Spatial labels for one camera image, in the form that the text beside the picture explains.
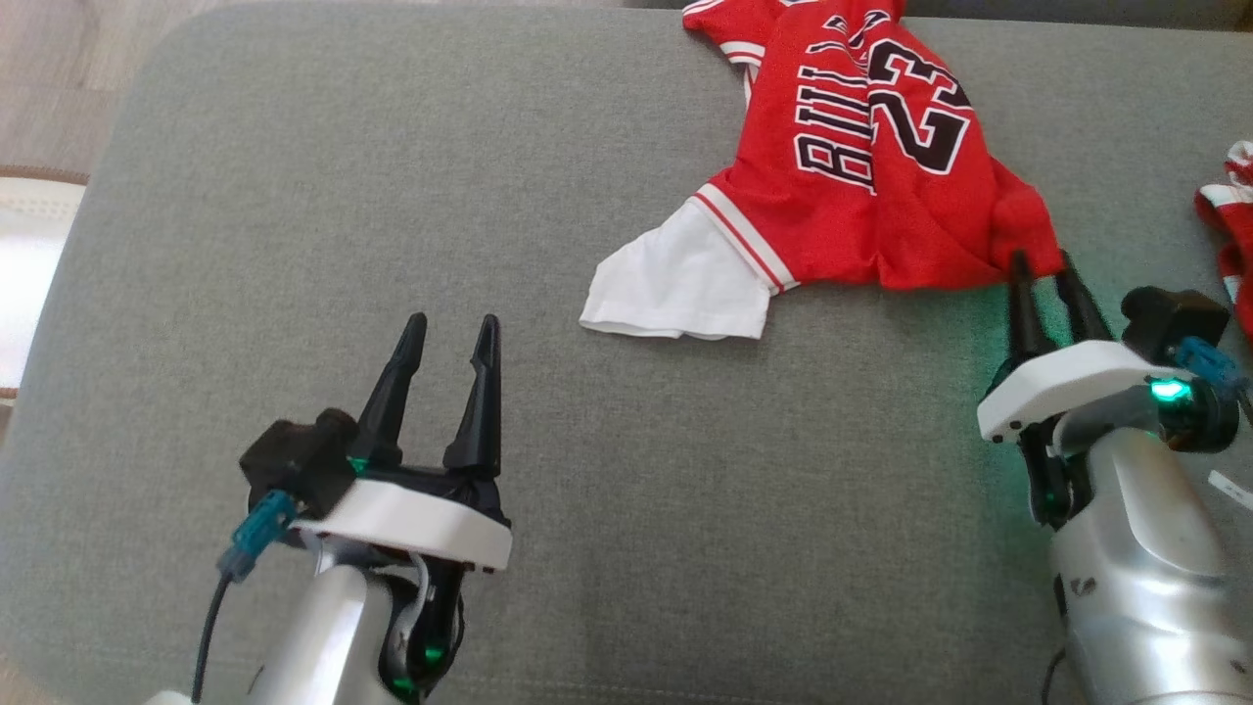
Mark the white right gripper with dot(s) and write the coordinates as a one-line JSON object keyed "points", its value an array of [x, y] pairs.
{"points": [[1057, 382]]}

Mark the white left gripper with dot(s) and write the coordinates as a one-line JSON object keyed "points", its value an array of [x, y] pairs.
{"points": [[411, 514]]}

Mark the red shorts with white stripe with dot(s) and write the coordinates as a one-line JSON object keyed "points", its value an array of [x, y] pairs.
{"points": [[1235, 220]]}

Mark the red basketball jersey number 23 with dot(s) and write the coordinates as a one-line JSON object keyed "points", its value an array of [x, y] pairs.
{"points": [[832, 225]]}

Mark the large grey sofa chaise cushion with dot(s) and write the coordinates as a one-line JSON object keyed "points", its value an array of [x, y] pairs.
{"points": [[685, 490]]}

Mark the white laundry basket brown rim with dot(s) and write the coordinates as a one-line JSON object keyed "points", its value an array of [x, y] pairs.
{"points": [[29, 274]]}

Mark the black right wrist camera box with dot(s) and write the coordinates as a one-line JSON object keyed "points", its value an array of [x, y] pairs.
{"points": [[1170, 313]]}

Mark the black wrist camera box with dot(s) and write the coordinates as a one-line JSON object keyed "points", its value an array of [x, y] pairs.
{"points": [[1170, 313], [294, 460]]}

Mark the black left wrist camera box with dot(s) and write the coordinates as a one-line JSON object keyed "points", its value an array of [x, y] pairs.
{"points": [[294, 460]]}

